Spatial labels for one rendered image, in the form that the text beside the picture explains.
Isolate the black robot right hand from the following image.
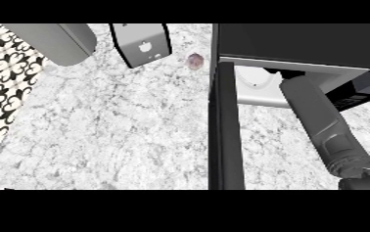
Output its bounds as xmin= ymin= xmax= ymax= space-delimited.
xmin=262 ymin=67 xmax=309 ymax=80

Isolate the white microwave turntable plate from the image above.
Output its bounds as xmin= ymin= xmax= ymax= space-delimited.
xmin=236 ymin=66 xmax=286 ymax=97

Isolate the dark grey microwave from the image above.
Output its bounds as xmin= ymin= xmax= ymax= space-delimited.
xmin=209 ymin=23 xmax=370 ymax=114

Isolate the dark grey microwave door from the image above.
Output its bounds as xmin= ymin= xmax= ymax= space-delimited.
xmin=206 ymin=61 xmax=248 ymax=191

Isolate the grey milk carton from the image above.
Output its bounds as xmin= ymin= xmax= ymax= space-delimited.
xmin=109 ymin=23 xmax=174 ymax=70

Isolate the small pink garlic bulb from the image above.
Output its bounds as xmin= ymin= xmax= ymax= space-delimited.
xmin=184 ymin=53 xmax=205 ymax=70

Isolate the grey rounded appliance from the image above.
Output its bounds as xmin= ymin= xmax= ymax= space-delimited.
xmin=1 ymin=23 xmax=99 ymax=68

